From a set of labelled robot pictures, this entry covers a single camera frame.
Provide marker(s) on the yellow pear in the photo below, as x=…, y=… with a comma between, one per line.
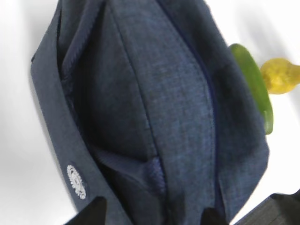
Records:
x=280, y=75

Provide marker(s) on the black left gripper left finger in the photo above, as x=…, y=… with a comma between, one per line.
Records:
x=93, y=214

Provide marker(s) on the green cucumber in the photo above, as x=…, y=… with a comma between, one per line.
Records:
x=256, y=84

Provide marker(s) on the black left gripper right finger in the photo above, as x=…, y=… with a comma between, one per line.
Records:
x=212, y=217

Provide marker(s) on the dark blue insulated lunch bag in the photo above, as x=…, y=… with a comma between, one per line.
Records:
x=146, y=107

